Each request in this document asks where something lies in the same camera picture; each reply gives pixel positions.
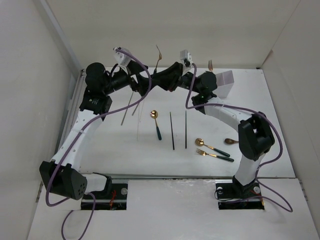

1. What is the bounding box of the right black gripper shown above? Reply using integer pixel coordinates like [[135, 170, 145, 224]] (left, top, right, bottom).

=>
[[150, 61, 202, 94]]

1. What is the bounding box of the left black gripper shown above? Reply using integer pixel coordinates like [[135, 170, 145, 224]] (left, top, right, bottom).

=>
[[102, 60, 159, 96]]

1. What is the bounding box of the thin silver chopstick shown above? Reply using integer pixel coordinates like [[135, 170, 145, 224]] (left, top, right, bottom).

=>
[[136, 101, 144, 141]]

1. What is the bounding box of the gold fork green handle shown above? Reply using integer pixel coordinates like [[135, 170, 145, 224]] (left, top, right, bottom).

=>
[[196, 148, 235, 162], [153, 45, 163, 74]]

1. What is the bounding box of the gold spoon green handle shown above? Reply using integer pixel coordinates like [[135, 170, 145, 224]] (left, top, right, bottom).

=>
[[195, 138, 231, 157], [150, 110, 162, 141]]

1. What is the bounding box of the rose gold fork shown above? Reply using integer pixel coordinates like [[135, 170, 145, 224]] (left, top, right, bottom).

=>
[[208, 59, 214, 72]]

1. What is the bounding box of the black chopstick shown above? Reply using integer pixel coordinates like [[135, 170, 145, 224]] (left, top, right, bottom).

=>
[[184, 110, 188, 149], [169, 111, 175, 151]]

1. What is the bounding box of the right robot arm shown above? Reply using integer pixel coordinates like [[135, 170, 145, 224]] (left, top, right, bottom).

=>
[[152, 62, 279, 199]]

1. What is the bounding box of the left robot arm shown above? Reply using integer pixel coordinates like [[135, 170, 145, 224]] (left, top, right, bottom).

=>
[[39, 60, 149, 200]]

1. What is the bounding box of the white three-slot utensil container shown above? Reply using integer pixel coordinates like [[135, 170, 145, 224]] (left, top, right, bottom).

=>
[[213, 70, 234, 99]]

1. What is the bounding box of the brown wooden spoon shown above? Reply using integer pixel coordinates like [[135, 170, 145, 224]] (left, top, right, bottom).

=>
[[224, 138, 238, 145]]

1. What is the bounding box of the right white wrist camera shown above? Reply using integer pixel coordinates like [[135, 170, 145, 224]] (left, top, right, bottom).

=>
[[180, 49, 193, 68]]

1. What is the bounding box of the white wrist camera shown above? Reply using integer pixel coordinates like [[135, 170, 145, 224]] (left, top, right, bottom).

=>
[[113, 47, 132, 68], [180, 49, 193, 68]]

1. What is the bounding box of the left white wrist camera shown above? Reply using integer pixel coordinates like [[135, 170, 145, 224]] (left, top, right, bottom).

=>
[[113, 47, 132, 68]]

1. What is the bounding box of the aluminium rail frame left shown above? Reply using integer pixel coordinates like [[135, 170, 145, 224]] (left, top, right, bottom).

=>
[[50, 68, 86, 165]]

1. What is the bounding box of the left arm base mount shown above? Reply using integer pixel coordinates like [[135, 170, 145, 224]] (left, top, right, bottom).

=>
[[92, 179, 129, 211]]

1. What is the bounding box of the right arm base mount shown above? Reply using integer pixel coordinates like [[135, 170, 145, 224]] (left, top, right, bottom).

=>
[[214, 182, 265, 210]]

